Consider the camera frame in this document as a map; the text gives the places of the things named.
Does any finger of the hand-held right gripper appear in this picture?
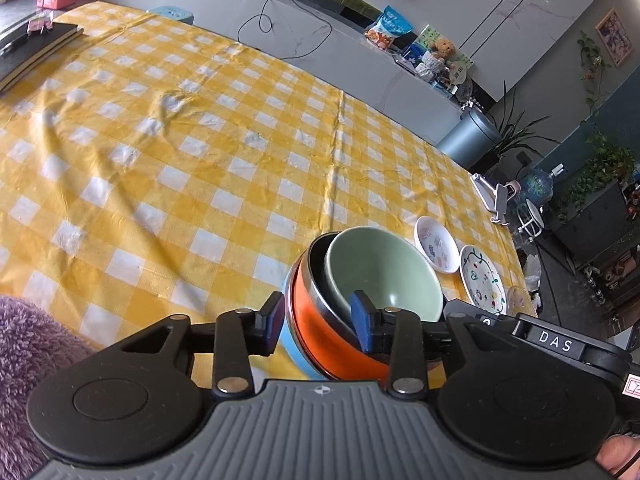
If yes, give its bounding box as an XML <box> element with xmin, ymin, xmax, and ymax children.
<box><xmin>444</xmin><ymin>299</ymin><xmax>521</xmax><ymax>333</ymax></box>

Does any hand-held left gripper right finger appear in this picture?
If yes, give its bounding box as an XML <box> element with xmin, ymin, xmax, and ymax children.
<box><xmin>350</xmin><ymin>290</ymin><xmax>501</xmax><ymax>398</ymax></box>

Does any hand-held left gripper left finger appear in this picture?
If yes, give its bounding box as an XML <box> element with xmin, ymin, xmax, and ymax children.
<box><xmin>107</xmin><ymin>291</ymin><xmax>286</xmax><ymax>398</ymax></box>

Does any light blue steel-lined bowl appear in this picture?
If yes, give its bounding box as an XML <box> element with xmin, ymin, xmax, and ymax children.
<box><xmin>277</xmin><ymin>275</ymin><xmax>332</xmax><ymax>382</ymax></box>

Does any orange steel-lined bowl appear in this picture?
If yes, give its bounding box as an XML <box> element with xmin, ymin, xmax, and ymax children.
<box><xmin>290</xmin><ymin>232</ymin><xmax>446</xmax><ymax>382</ymax></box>

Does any pale green ceramic bowl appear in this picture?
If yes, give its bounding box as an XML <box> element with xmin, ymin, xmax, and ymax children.
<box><xmin>322</xmin><ymin>226</ymin><xmax>445</xmax><ymax>331</ymax></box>

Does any person's right hand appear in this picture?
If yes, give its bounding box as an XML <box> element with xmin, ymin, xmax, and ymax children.
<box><xmin>597</xmin><ymin>435</ymin><xmax>640</xmax><ymax>476</ymax></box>

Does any white plate with vine print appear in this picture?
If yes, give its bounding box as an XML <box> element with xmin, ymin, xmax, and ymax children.
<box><xmin>459</xmin><ymin>244</ymin><xmax>507</xmax><ymax>317</ymax></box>

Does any clear glass printed plate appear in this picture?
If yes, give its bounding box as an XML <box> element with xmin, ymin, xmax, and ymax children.
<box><xmin>506</xmin><ymin>285</ymin><xmax>539</xmax><ymax>317</ymax></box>

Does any small white patterned plate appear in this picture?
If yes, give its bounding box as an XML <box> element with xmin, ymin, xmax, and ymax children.
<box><xmin>414</xmin><ymin>216</ymin><xmax>459</xmax><ymax>274</ymax></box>

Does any white rolling stool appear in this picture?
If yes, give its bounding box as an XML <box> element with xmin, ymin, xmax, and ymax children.
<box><xmin>515</xmin><ymin>199</ymin><xmax>546</xmax><ymax>241</ymax></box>

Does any white phone stand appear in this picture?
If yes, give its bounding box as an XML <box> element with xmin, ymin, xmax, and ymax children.
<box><xmin>470</xmin><ymin>172</ymin><xmax>516</xmax><ymax>226</ymax></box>

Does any grey sideboard cabinet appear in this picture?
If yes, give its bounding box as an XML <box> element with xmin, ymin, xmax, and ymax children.
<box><xmin>550</xmin><ymin>180</ymin><xmax>640</xmax><ymax>267</ymax></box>

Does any blue water jug with pump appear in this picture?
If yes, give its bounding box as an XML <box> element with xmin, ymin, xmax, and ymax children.
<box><xmin>520</xmin><ymin>162</ymin><xmax>566</xmax><ymax>211</ymax></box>

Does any blue-grey pedal bin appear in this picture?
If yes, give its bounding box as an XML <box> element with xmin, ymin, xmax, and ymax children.
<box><xmin>435</xmin><ymin>107</ymin><xmax>502</xmax><ymax>171</ymax></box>

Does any tall-leaf potted plant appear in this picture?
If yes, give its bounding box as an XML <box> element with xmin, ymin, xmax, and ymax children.
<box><xmin>487</xmin><ymin>80</ymin><xmax>561</xmax><ymax>158</ymax></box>

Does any trailing pothos plant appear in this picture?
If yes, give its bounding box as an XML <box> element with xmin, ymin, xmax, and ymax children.
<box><xmin>550</xmin><ymin>132</ymin><xmax>636</xmax><ymax>223</ymax></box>

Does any yellow checkered tablecloth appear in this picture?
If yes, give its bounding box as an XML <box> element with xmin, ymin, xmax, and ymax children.
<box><xmin>0</xmin><ymin>0</ymin><xmax>526</xmax><ymax>392</ymax></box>

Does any round paper fan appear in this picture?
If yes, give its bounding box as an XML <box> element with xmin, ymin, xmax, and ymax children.
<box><xmin>447</xmin><ymin>62</ymin><xmax>472</xmax><ymax>87</ymax></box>

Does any purple fleece garment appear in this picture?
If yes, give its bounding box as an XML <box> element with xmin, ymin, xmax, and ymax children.
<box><xmin>0</xmin><ymin>296</ymin><xmax>96</xmax><ymax>480</ymax></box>

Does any brown teddy bear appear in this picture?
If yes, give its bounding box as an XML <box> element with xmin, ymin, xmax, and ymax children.
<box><xmin>431</xmin><ymin>39</ymin><xmax>457</xmax><ymax>63</ymax></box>

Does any green painted card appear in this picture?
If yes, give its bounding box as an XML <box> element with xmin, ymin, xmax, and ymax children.
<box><xmin>412</xmin><ymin>25</ymin><xmax>475</xmax><ymax>68</ymax></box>

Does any blue snack bag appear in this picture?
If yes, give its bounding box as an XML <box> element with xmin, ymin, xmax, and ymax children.
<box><xmin>364</xmin><ymin>6</ymin><xmax>416</xmax><ymax>51</ymax></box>

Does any wooden framed picture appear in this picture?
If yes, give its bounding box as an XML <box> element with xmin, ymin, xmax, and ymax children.
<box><xmin>595</xmin><ymin>8</ymin><xmax>633</xmax><ymax>67</ymax></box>

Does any light blue plastic stool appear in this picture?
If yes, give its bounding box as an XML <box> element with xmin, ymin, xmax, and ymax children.
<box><xmin>148</xmin><ymin>5</ymin><xmax>193</xmax><ymax>24</ymax></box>

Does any black notebook stack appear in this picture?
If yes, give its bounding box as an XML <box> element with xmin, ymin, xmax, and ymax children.
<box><xmin>0</xmin><ymin>21</ymin><xmax>85</xmax><ymax>93</ymax></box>

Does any wall-hung vine plant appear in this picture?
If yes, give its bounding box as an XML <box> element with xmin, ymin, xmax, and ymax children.
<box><xmin>577</xmin><ymin>30</ymin><xmax>613</xmax><ymax>121</ymax></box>

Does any black power cable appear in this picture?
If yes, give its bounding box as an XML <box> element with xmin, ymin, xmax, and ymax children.
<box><xmin>236</xmin><ymin>0</ymin><xmax>333</xmax><ymax>59</ymax></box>

